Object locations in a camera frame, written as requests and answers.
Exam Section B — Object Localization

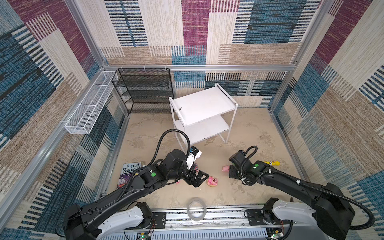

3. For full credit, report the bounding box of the black wire rack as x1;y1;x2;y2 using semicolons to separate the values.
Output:
112;68;174;114

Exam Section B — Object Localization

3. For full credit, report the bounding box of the pink bear donut toy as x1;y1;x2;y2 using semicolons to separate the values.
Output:
207;177;218;187

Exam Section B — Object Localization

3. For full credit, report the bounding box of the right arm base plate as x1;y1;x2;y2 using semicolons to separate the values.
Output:
244;209;291;226

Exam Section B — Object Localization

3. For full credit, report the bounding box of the pink pig toy right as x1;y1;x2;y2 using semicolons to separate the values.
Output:
222;166;230;172

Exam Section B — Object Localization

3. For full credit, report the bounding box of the clear tape roll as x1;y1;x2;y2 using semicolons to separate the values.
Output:
186;198;207;222

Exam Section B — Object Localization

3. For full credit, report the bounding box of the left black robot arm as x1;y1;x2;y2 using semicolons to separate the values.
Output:
58;129;209;240

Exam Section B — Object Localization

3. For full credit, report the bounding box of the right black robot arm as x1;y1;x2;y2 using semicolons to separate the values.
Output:
229;146;376;240

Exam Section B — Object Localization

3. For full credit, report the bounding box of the white two-tier shelf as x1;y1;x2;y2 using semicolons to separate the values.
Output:
169;83;238;145

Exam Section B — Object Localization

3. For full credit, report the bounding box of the yellow tube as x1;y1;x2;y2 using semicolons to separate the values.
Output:
264;161;281;166

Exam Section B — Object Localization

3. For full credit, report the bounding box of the white wire basket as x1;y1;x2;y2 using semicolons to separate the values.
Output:
65;71;115;135

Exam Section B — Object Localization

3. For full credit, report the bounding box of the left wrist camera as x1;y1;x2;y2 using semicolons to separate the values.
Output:
186;146;202;170

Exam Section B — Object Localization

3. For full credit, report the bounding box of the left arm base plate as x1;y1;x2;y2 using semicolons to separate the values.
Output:
140;212;167;230

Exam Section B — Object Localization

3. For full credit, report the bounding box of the treehouse book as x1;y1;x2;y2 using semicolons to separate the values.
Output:
117;162;145;188

